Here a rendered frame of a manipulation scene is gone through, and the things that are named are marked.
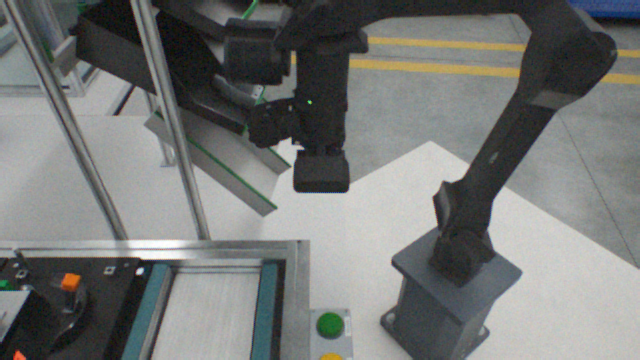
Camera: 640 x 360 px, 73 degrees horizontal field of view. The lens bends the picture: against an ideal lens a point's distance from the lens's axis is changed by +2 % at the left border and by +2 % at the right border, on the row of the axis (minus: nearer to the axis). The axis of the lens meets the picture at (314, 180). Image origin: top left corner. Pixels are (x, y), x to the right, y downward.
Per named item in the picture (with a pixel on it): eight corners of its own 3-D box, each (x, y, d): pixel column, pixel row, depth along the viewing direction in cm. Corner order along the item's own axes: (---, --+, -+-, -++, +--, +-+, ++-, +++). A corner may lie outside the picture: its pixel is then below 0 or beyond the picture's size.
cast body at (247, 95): (258, 99, 79) (271, 69, 75) (251, 112, 76) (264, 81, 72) (216, 78, 78) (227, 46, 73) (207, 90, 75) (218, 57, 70)
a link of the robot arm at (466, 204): (600, 11, 44) (542, -3, 44) (634, 42, 39) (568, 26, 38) (463, 217, 66) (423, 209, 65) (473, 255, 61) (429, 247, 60)
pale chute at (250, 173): (279, 175, 95) (292, 165, 92) (263, 218, 85) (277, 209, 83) (173, 86, 84) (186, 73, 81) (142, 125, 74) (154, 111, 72)
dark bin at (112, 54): (263, 96, 81) (276, 65, 76) (242, 137, 72) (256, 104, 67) (118, 24, 77) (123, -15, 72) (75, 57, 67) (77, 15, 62)
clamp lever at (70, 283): (79, 300, 70) (81, 275, 66) (74, 311, 69) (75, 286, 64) (55, 296, 70) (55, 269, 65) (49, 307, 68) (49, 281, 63)
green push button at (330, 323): (341, 317, 73) (342, 311, 72) (342, 340, 70) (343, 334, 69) (318, 317, 73) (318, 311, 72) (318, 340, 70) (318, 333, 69)
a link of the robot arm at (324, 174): (345, 47, 55) (297, 46, 55) (354, 134, 41) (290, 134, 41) (342, 103, 60) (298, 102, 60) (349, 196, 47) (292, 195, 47)
